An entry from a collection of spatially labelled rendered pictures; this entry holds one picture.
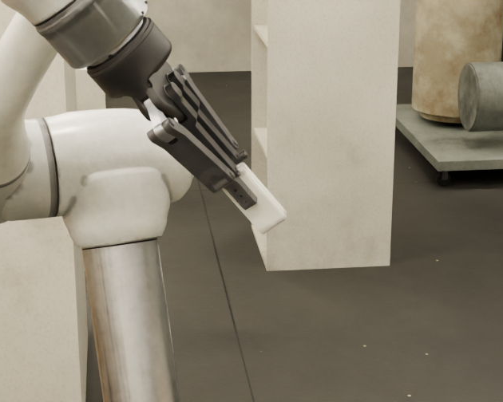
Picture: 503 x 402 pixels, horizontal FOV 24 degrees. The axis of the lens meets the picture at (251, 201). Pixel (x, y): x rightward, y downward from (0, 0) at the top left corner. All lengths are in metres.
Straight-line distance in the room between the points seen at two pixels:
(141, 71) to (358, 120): 4.22
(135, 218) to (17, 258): 2.22
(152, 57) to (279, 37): 4.06
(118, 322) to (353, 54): 3.73
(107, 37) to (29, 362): 2.89
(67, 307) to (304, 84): 1.84
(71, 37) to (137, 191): 0.51
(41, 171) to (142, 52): 0.48
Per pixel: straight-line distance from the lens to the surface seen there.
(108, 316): 1.52
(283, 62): 5.11
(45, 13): 1.01
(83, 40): 1.01
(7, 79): 1.28
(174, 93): 1.05
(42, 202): 1.49
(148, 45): 1.03
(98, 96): 6.29
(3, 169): 1.40
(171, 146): 1.03
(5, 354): 3.84
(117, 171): 1.49
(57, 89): 3.54
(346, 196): 5.32
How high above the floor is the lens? 2.00
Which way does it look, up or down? 18 degrees down
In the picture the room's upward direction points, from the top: straight up
